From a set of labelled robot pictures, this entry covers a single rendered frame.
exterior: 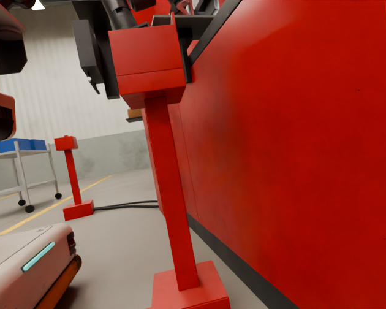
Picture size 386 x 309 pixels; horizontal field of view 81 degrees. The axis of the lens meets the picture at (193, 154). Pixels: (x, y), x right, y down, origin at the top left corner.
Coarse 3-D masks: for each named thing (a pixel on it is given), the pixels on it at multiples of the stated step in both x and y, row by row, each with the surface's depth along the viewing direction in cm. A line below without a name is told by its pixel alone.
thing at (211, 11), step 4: (208, 0) 97; (212, 0) 94; (216, 0) 93; (208, 4) 98; (212, 4) 95; (216, 4) 93; (204, 8) 102; (208, 8) 98; (212, 8) 95; (216, 8) 93; (208, 12) 99; (212, 12) 96; (216, 12) 94
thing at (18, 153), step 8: (16, 144) 293; (48, 144) 379; (8, 152) 292; (16, 152) 293; (24, 152) 306; (32, 152) 329; (40, 152) 353; (48, 152) 379; (16, 168) 375; (16, 176) 373; (24, 176) 296; (24, 184) 295; (32, 184) 359; (40, 184) 333; (56, 184) 382; (0, 192) 301; (8, 192) 293; (56, 192) 382; (24, 200) 376; (32, 208) 298
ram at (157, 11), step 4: (156, 0) 165; (160, 0) 156; (164, 0) 146; (156, 4) 167; (160, 4) 158; (164, 4) 148; (168, 4) 140; (156, 8) 169; (160, 8) 159; (164, 8) 150; (168, 8) 141; (156, 12) 171; (160, 12) 161; (164, 12) 151; (168, 12) 143
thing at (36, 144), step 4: (32, 140) 344; (36, 140) 352; (40, 140) 366; (44, 140) 378; (32, 144) 344; (36, 144) 350; (40, 144) 363; (44, 144) 375; (32, 148) 344; (36, 148) 348; (40, 148) 361; (44, 148) 373
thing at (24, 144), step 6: (12, 138) 301; (18, 138) 311; (0, 144) 299; (6, 144) 300; (12, 144) 302; (18, 144) 309; (24, 144) 322; (30, 144) 337; (0, 150) 299; (6, 150) 301; (12, 150) 302
